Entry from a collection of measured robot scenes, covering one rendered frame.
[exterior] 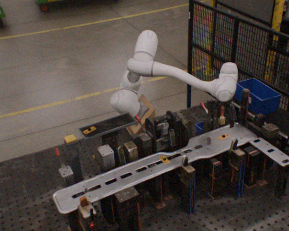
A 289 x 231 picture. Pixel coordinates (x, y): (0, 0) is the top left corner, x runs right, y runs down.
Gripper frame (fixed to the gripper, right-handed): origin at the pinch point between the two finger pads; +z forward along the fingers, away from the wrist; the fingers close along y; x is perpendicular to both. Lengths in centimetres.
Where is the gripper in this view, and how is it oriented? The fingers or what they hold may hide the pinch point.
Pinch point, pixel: (225, 121)
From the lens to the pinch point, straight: 258.8
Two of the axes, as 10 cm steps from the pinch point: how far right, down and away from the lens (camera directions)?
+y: 4.8, 4.6, -7.5
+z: 0.5, 8.4, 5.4
